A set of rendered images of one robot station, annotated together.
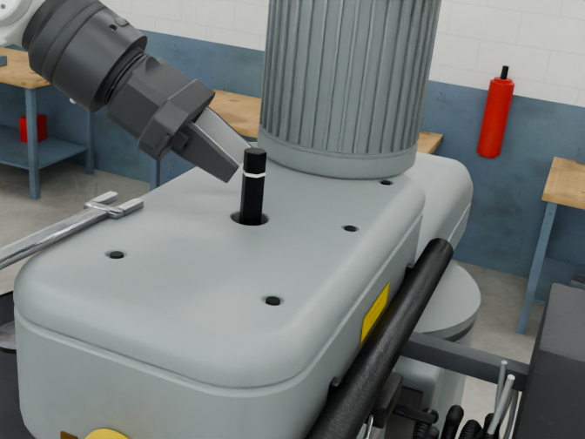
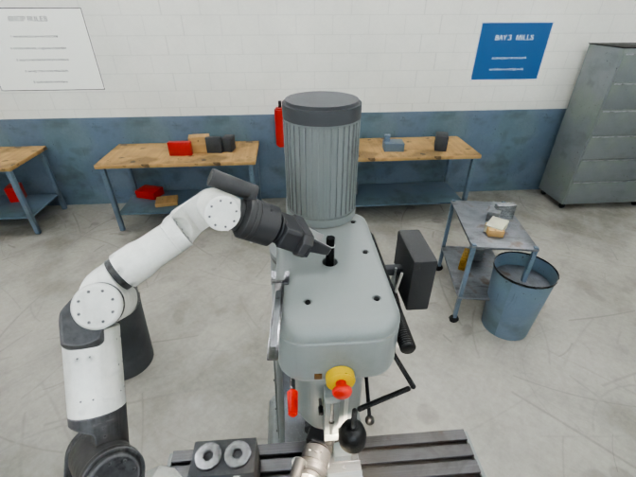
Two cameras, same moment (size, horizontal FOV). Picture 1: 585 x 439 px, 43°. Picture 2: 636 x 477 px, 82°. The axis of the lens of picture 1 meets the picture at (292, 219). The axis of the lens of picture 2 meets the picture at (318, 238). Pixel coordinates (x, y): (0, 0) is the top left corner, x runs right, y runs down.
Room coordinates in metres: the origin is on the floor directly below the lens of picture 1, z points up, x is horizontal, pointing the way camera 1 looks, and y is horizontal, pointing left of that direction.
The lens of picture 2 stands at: (0.03, 0.36, 2.41)
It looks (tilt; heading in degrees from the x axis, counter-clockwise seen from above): 33 degrees down; 335
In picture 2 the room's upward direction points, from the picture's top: straight up
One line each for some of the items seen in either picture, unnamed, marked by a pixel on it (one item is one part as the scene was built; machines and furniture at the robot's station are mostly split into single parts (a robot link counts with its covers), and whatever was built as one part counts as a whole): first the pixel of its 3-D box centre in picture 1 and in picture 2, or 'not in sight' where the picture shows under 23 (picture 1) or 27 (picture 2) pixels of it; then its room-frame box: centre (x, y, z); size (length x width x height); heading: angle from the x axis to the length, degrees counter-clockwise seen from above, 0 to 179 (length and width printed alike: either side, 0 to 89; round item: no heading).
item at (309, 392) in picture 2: not in sight; (327, 373); (0.67, 0.04, 1.47); 0.21 x 0.19 x 0.32; 70
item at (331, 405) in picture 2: not in sight; (330, 413); (0.56, 0.08, 1.45); 0.04 x 0.04 x 0.21; 70
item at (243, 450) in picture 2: not in sight; (226, 468); (0.77, 0.38, 1.00); 0.22 x 0.12 x 0.20; 69
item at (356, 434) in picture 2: not in sight; (352, 432); (0.47, 0.06, 1.48); 0.07 x 0.07 x 0.06
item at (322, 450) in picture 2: not in sight; (319, 446); (0.59, 0.10, 1.23); 0.13 x 0.12 x 0.10; 49
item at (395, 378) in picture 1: (371, 412); not in sight; (0.68, -0.11, 1.66); 0.12 x 0.04 x 0.04; 160
